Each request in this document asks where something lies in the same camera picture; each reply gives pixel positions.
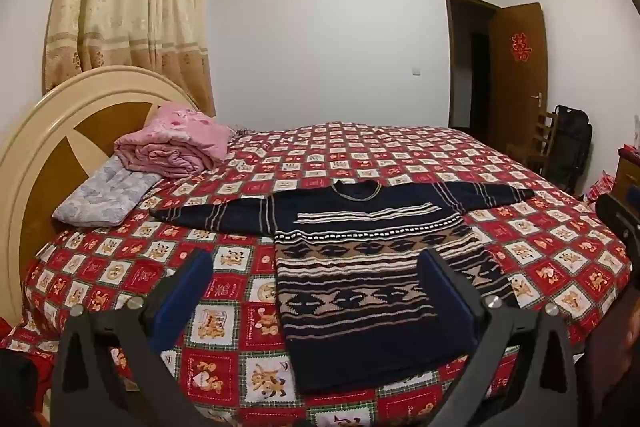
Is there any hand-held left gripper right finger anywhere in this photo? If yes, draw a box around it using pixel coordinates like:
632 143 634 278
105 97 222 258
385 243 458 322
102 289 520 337
417 248 581 427

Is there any red checked printed bedspread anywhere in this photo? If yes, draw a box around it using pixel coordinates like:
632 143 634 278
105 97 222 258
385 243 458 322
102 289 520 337
0 122 633 427

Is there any dark door frame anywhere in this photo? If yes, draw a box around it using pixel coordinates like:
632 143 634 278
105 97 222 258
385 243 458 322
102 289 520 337
445 0 501 132

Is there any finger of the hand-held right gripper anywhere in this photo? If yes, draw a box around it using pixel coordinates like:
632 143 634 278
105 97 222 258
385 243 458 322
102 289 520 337
595 193 640 293

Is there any folded pink quilt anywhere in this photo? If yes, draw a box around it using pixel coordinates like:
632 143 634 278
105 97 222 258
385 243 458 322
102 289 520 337
114 102 232 180

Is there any black bag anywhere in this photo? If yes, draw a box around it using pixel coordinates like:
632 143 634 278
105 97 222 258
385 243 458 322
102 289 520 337
545 105 594 195

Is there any grey floral pillow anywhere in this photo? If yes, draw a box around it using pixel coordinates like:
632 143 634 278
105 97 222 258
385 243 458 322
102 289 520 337
52 155 163 226

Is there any beige patterned curtain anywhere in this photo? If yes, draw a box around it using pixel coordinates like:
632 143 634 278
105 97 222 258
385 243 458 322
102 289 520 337
44 0 217 118

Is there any brown wooden door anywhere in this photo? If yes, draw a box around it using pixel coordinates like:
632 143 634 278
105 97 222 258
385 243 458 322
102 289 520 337
489 3 551 158

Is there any wooden chair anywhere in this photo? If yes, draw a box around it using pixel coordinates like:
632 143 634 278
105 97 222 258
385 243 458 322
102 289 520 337
505 109 558 178

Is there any wooden cabinet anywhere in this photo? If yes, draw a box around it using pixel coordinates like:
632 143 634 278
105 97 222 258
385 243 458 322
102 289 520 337
614 147 640 210

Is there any cream and brown headboard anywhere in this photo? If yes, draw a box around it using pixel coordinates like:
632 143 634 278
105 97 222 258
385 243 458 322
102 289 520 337
0 66 201 328

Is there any red paper door decoration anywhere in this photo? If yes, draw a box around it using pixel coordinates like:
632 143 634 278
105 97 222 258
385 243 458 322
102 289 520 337
511 33 532 62

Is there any navy patterned knit sweater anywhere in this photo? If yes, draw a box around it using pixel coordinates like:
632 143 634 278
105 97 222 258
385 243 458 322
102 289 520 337
150 179 536 395

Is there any red bag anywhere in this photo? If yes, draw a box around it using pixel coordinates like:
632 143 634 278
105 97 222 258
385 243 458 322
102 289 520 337
587 173 619 204

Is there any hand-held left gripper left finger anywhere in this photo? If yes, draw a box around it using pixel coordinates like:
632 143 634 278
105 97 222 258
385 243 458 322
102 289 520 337
50 249 216 427

